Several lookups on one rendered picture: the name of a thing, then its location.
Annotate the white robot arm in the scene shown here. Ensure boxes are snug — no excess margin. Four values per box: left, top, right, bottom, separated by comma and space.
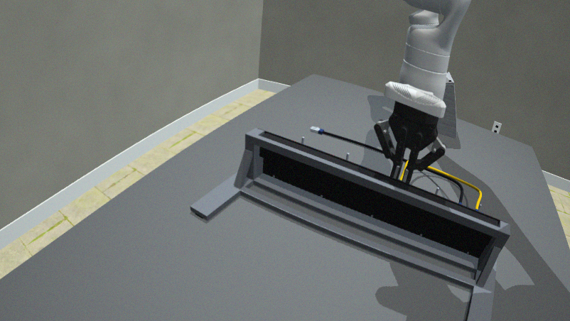
384, 0, 471, 118

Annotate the white and blue cable plug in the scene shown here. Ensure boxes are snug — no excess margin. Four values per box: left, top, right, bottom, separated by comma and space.
310, 127, 324, 134

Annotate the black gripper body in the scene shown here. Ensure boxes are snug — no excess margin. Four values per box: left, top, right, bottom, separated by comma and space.
389, 102, 439, 151

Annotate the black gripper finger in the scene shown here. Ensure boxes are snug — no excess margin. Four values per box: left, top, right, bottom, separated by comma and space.
402, 132, 446, 184
374, 119, 407, 179

